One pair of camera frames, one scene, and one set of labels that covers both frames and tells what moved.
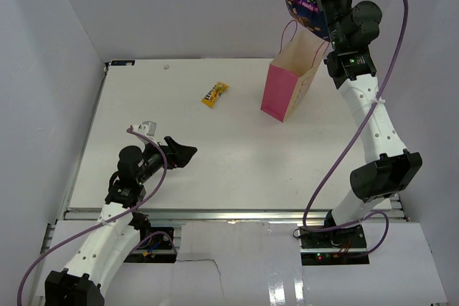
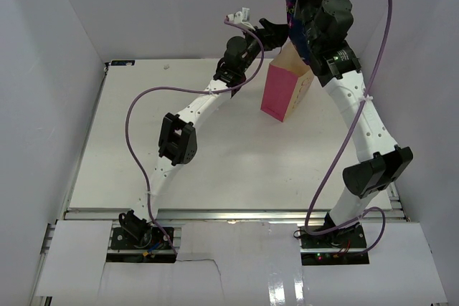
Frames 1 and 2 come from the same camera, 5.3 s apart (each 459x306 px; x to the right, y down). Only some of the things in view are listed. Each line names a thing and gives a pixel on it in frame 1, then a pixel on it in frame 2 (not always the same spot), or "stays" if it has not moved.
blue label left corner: [122, 62] stays
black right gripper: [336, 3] to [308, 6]
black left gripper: [180, 155] to [272, 36]
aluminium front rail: [221, 215] stays
